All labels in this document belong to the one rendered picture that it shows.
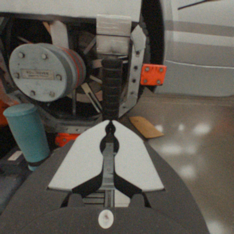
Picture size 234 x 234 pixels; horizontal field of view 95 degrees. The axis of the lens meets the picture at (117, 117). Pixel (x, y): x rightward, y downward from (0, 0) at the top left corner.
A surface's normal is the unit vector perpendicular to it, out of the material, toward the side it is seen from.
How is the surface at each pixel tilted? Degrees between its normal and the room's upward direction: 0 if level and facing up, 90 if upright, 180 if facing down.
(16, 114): 45
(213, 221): 0
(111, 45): 90
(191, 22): 90
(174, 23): 90
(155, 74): 90
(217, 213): 0
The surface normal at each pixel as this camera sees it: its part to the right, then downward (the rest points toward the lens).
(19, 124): 0.36, 0.42
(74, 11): 0.03, 0.47
